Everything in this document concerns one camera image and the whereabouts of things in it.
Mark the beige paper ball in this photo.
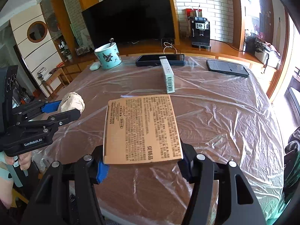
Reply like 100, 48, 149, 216
57, 92, 85, 113

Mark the brown cardboard box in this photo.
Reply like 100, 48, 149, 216
103, 94, 183, 165

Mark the white blue medicine box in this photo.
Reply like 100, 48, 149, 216
159, 56, 175, 94

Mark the person's left hand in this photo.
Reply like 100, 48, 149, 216
4, 152, 32, 170

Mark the wooden side table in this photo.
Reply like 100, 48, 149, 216
42, 68, 70, 98

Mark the white earbuds case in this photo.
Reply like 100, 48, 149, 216
89, 61, 101, 71

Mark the round wooden mirror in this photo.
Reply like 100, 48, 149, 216
27, 21, 47, 43

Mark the turquoise butterfly mug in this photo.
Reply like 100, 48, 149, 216
94, 42, 122, 70

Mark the dark blue phone case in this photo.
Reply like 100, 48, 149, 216
135, 53, 186, 67

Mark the black television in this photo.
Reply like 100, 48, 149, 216
82, 0, 175, 48

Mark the black smartphone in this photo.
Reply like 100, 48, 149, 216
206, 59, 250, 78

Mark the black coffee machine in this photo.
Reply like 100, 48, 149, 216
189, 17, 211, 49

